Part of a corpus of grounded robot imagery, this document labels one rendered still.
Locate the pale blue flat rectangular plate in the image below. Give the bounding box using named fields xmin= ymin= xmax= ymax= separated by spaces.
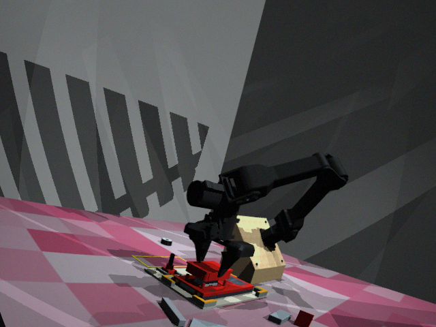
xmin=190 ymin=318 xmax=227 ymax=327

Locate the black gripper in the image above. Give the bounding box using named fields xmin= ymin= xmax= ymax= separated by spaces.
xmin=192 ymin=210 xmax=255 ymax=277

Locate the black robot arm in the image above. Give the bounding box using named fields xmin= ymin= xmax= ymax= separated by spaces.
xmin=187 ymin=152 xmax=349 ymax=248

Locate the small black toy tyre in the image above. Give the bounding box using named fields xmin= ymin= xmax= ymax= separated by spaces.
xmin=161 ymin=238 xmax=172 ymax=246

